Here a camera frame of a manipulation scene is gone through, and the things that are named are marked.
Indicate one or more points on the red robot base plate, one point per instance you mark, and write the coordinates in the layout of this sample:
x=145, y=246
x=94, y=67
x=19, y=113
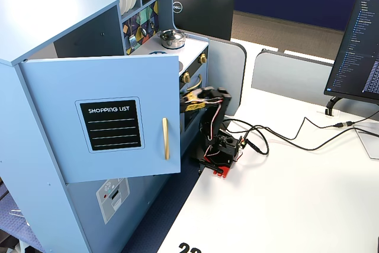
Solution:
x=223, y=173

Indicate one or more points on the monitor showing code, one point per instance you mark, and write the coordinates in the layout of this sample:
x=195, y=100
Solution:
x=355, y=42

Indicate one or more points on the blue shopping list cabinet door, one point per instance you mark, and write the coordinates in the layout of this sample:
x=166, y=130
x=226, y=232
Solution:
x=59, y=81

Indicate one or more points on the gold stove knob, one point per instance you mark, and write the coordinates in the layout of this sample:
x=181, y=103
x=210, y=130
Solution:
x=202, y=58
x=186, y=77

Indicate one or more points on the metal ladle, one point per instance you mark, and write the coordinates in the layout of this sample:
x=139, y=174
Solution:
x=144, y=31

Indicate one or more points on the gray flat plate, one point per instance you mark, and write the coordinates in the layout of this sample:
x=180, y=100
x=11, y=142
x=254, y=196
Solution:
x=370, y=146

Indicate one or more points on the blue wooden toy kitchen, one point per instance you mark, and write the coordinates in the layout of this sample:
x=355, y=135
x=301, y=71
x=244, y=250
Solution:
x=44, y=13

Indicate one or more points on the steel pot with lid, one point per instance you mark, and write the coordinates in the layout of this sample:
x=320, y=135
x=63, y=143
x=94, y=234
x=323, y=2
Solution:
x=171, y=38

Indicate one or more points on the blue water dispenser door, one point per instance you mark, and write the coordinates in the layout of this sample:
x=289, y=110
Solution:
x=86, y=205

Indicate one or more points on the gray desk divider panel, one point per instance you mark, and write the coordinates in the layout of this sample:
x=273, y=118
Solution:
x=231, y=72
x=281, y=75

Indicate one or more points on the black Dell monitor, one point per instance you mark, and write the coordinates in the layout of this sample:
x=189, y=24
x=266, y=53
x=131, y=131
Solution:
x=207, y=13

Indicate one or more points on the metal slotted spatula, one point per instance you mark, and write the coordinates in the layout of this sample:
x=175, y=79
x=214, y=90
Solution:
x=132, y=39

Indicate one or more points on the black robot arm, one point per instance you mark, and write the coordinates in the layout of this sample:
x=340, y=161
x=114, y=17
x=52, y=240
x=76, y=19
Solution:
x=219, y=108

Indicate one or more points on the small metal spoon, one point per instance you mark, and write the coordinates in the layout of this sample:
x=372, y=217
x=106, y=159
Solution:
x=152, y=25

